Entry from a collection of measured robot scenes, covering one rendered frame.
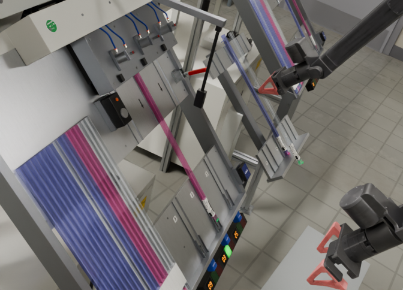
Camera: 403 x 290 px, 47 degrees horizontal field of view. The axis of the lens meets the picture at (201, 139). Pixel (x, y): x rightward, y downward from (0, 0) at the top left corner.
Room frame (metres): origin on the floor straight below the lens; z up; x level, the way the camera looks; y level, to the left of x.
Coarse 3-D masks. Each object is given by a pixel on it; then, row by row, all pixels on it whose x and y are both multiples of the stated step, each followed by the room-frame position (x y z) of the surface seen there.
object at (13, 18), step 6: (54, 0) 1.16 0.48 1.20; (42, 6) 1.11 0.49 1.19; (48, 6) 1.14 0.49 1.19; (6, 18) 0.98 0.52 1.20; (12, 18) 1.00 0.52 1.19; (18, 18) 1.02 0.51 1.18; (0, 24) 0.97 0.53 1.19; (6, 24) 0.98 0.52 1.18; (12, 24) 1.00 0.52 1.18; (0, 30) 0.96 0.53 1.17
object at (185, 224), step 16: (208, 160) 1.12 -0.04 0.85; (208, 176) 1.08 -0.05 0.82; (224, 176) 1.14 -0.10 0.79; (176, 192) 0.94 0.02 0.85; (192, 192) 0.98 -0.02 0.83; (208, 192) 1.03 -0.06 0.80; (224, 192) 1.10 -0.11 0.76; (176, 208) 0.89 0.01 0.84; (192, 208) 0.94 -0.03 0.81; (224, 208) 1.06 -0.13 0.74; (160, 224) 0.81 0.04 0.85; (176, 224) 0.86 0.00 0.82; (192, 224) 0.90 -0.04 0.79; (208, 224) 0.95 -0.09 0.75; (176, 240) 0.82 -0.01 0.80; (192, 240) 0.87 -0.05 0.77; (208, 240) 0.91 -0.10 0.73; (176, 256) 0.79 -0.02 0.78; (192, 256) 0.83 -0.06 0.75; (192, 272) 0.80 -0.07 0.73
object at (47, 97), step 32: (0, 64) 0.75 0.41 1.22; (32, 64) 0.81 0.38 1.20; (64, 64) 0.88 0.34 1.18; (160, 64) 1.18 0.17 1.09; (0, 96) 0.70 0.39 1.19; (32, 96) 0.76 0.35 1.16; (64, 96) 0.82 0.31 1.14; (96, 96) 0.90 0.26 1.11; (128, 96) 0.99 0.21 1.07; (160, 96) 1.10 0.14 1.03; (0, 128) 0.65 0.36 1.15; (32, 128) 0.71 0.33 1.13; (64, 128) 0.77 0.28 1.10; (96, 128) 0.84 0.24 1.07; (128, 128) 0.92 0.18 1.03
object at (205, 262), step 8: (240, 200) 1.11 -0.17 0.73; (232, 208) 1.08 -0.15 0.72; (232, 216) 1.03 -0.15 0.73; (224, 224) 1.00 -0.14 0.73; (224, 232) 0.96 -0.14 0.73; (216, 240) 0.93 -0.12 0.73; (216, 248) 0.90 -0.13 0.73; (208, 256) 0.86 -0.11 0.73; (200, 264) 0.83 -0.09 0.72; (208, 264) 0.83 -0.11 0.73; (200, 272) 0.80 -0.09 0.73; (192, 280) 0.77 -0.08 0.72; (200, 280) 0.78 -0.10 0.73; (192, 288) 0.74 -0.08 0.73
